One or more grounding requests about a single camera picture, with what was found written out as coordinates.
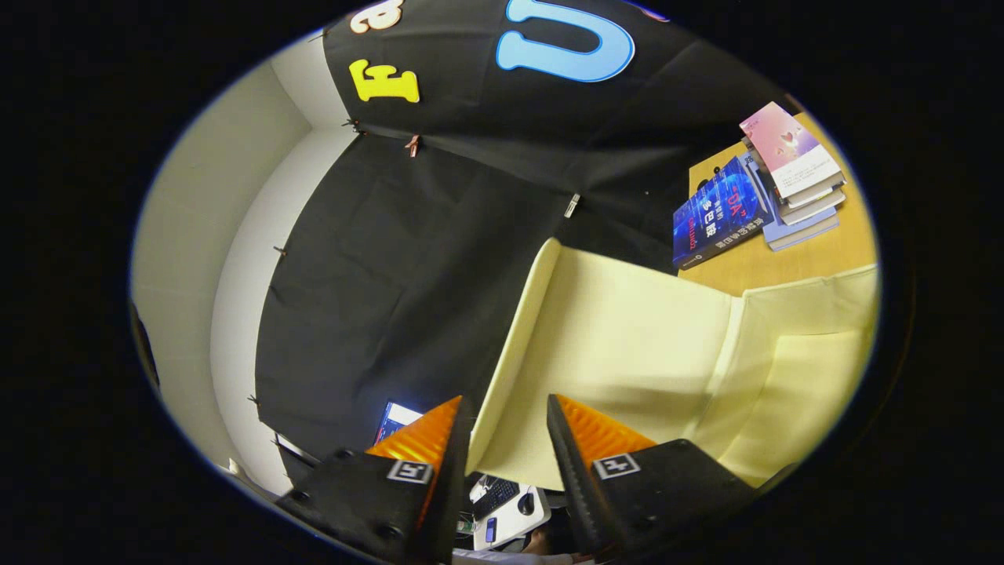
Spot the white paperback book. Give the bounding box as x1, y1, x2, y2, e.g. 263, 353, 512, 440
784, 184, 848, 227

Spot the cream fabric storage box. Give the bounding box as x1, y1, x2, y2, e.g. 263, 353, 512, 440
469, 238, 881, 491

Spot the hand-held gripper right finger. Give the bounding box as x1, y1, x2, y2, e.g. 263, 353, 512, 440
546, 394, 760, 561

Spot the black backdrop cloth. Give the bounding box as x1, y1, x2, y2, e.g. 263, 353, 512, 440
255, 0, 793, 483

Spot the computer monitor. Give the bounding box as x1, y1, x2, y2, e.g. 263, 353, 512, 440
375, 401, 425, 446

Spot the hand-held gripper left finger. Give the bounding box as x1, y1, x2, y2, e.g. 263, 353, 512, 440
273, 395, 476, 565

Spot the dark blue book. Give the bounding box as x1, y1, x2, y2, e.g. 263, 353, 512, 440
672, 155, 775, 272

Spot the light blue book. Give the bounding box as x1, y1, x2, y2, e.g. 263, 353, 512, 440
744, 153, 840, 253

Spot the white computer desk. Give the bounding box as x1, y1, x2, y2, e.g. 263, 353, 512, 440
461, 474, 552, 550

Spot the pink cover book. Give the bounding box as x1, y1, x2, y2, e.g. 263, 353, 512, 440
739, 101, 846, 201

